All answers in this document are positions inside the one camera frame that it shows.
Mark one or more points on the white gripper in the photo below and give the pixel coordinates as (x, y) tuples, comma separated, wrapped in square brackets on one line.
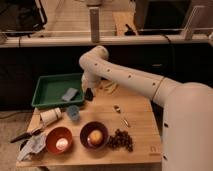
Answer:
[(86, 83)]

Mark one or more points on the black eraser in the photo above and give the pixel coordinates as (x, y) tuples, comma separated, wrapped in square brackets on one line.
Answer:
[(89, 94)]

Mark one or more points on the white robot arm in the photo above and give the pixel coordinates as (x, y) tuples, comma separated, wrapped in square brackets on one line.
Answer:
[(187, 139)]

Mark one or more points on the green plastic tray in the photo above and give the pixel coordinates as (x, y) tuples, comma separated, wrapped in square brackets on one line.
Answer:
[(50, 89)]

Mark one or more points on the grey sponge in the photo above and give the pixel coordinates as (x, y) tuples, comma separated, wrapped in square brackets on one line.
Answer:
[(70, 93)]

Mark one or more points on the pale wooden sticks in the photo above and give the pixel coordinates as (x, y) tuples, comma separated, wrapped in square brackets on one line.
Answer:
[(108, 87)]

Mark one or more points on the small blue cup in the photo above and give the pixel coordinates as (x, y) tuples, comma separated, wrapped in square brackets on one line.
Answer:
[(73, 112)]

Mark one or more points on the metal spoon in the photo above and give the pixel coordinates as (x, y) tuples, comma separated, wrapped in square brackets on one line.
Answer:
[(118, 110)]

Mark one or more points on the purple bowl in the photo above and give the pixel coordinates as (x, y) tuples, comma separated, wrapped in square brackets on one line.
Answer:
[(87, 129)]

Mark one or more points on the white tape roll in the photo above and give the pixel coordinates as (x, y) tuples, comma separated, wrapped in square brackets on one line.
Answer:
[(50, 116)]

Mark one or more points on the wooden board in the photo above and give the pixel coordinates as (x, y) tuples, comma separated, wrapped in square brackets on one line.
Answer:
[(143, 130)]

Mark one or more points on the black tool on shelf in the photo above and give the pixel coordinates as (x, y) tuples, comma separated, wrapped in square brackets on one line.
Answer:
[(129, 31)]

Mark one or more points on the orange bowl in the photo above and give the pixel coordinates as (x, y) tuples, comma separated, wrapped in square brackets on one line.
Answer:
[(54, 135)]

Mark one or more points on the white egg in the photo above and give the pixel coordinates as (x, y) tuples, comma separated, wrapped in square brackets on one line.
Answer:
[(62, 144)]

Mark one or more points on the bunch of dark grapes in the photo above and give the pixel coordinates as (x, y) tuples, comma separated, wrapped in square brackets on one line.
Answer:
[(121, 139)]

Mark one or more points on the crumpled grey cloth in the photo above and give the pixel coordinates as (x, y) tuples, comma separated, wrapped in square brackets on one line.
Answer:
[(34, 146)]

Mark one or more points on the black monitor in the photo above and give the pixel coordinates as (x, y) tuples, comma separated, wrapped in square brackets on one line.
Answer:
[(22, 15)]

